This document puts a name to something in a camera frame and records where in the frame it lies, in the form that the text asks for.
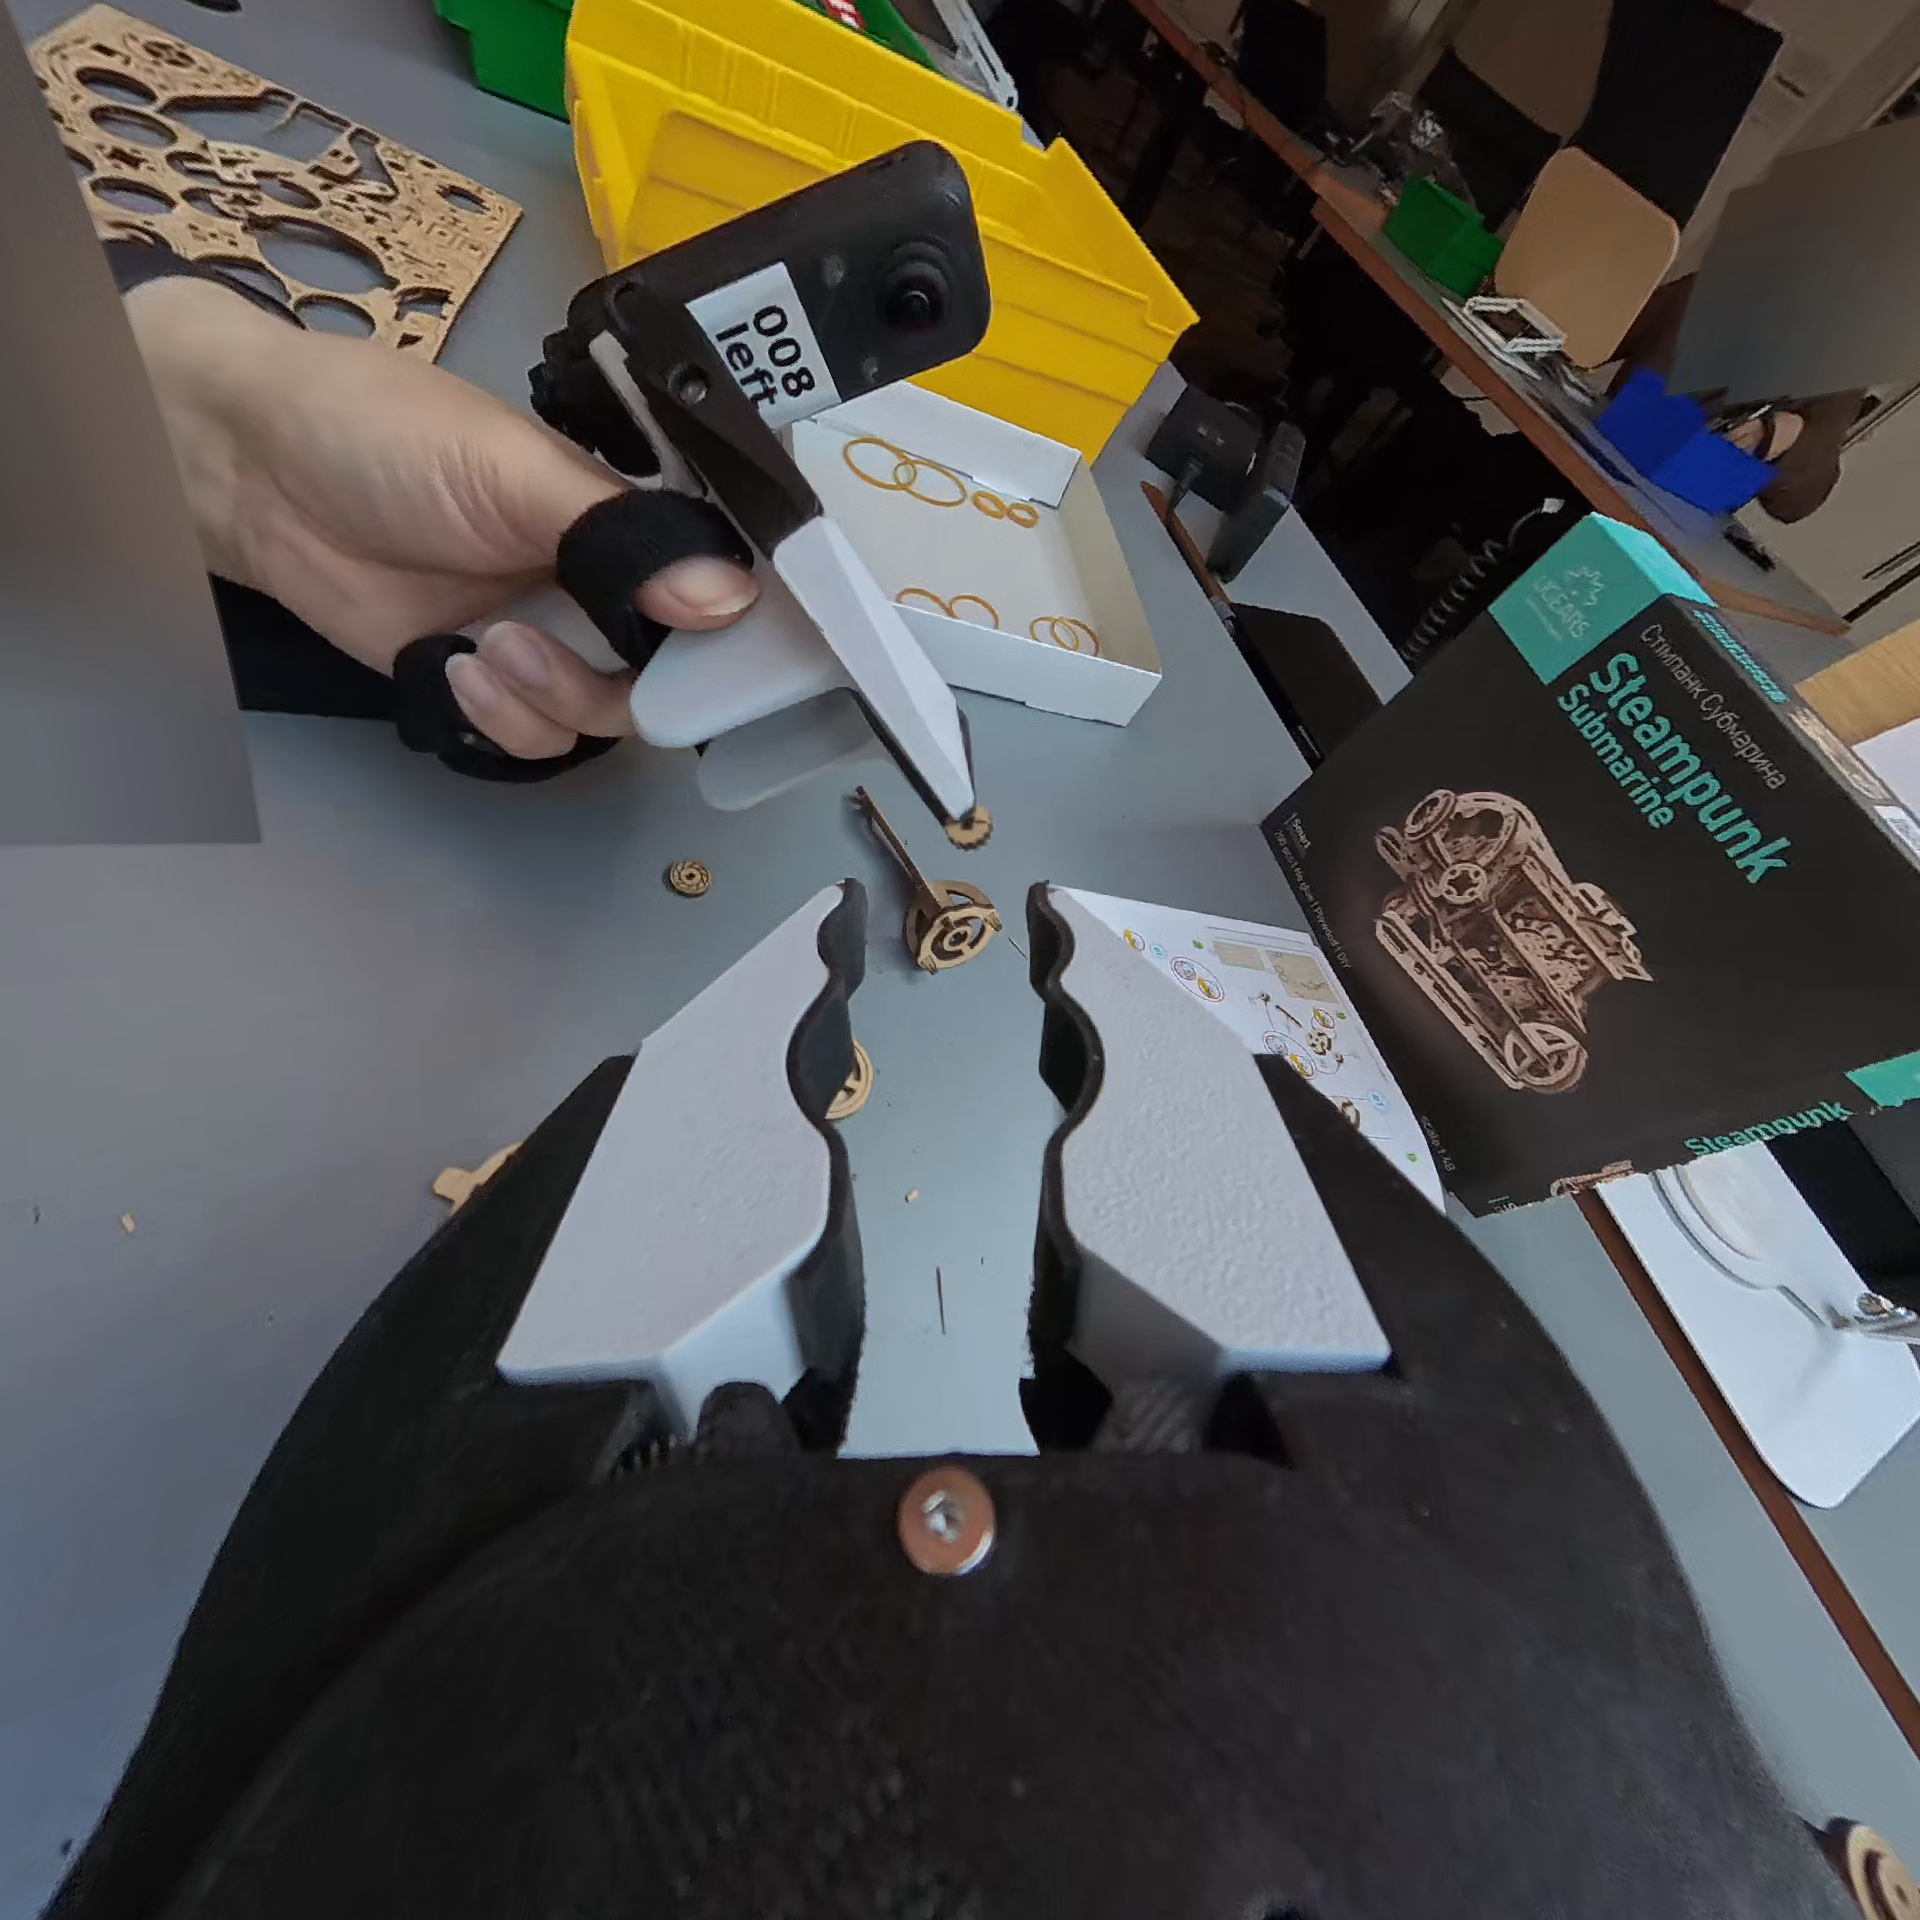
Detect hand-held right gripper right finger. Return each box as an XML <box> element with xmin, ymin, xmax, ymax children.
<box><xmin>1024</xmin><ymin>881</ymin><xmax>1395</xmax><ymax>1413</ymax></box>

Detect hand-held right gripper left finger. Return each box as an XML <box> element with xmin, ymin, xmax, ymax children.
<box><xmin>496</xmin><ymin>879</ymin><xmax>873</xmax><ymax>1453</ymax></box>

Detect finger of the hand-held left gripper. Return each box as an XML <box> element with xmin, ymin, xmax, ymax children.
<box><xmin>773</xmin><ymin>509</ymin><xmax>981</xmax><ymax>828</ymax></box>

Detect wooden axle wheel assembly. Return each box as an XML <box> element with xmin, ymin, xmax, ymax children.
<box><xmin>852</xmin><ymin>785</ymin><xmax>1004</xmax><ymax>973</ymax></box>

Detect laser-cut wooden parts sheet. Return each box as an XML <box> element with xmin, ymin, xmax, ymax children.
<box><xmin>30</xmin><ymin>0</ymin><xmax>524</xmax><ymax>366</ymax></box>

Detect black model kit box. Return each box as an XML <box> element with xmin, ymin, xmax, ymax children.
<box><xmin>1259</xmin><ymin>512</ymin><xmax>1920</xmax><ymax>1220</ymax></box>

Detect person's left hand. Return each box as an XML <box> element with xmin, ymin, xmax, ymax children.
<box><xmin>127</xmin><ymin>285</ymin><xmax>761</xmax><ymax>745</ymax></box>

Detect white cardboard tray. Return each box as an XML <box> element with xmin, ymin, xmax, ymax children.
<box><xmin>790</xmin><ymin>378</ymin><xmax>1163</xmax><ymax>728</ymax></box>

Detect yellow rubber bands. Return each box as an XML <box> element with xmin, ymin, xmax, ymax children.
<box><xmin>839</xmin><ymin>434</ymin><xmax>1103</xmax><ymax>662</ymax></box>

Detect yellow plastic bin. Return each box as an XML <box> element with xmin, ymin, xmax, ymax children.
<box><xmin>566</xmin><ymin>0</ymin><xmax>1199</xmax><ymax>465</ymax></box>

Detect white instruction booklet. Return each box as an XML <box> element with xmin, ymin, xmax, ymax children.
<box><xmin>1049</xmin><ymin>885</ymin><xmax>1449</xmax><ymax>1208</ymax></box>

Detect green plastic bin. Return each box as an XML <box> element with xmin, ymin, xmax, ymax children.
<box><xmin>435</xmin><ymin>0</ymin><xmax>576</xmax><ymax>121</ymax></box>

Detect black power adapter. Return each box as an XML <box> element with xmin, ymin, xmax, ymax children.
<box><xmin>1148</xmin><ymin>385</ymin><xmax>1307</xmax><ymax>577</ymax></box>

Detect small green bin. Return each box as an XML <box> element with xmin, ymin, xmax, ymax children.
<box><xmin>1380</xmin><ymin>172</ymin><xmax>1507</xmax><ymax>294</ymax></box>

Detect tan chair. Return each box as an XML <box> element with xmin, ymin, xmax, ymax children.
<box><xmin>1496</xmin><ymin>143</ymin><xmax>1681</xmax><ymax>367</ymax></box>

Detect blue plastic bin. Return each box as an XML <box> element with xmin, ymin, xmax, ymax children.
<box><xmin>1593</xmin><ymin>362</ymin><xmax>1779</xmax><ymax>514</ymax></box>

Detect black coiled cable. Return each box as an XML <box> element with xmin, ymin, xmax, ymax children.
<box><xmin>1409</xmin><ymin>533</ymin><xmax>1519</xmax><ymax>664</ymax></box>

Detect wooden ring gear part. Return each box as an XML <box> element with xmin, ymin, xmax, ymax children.
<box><xmin>1821</xmin><ymin>1817</ymin><xmax>1920</xmax><ymax>1920</ymax></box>

